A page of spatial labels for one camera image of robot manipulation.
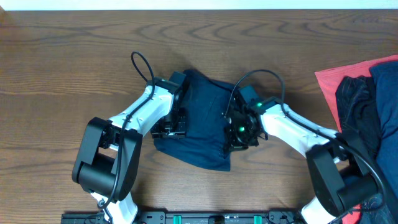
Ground blue garment in pile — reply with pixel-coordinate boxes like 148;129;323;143
370;61;397;195

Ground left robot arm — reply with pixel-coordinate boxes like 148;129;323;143
62;72;188;223

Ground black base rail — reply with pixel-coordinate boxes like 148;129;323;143
60;210;306;224

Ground red cloth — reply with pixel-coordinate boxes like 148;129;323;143
315;55;397;223

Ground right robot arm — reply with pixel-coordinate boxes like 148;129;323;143
223;85;386;223

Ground black patterned garment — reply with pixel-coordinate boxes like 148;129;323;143
335;75;398;224

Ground navy blue shorts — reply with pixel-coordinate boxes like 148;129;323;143
154;69;234;172

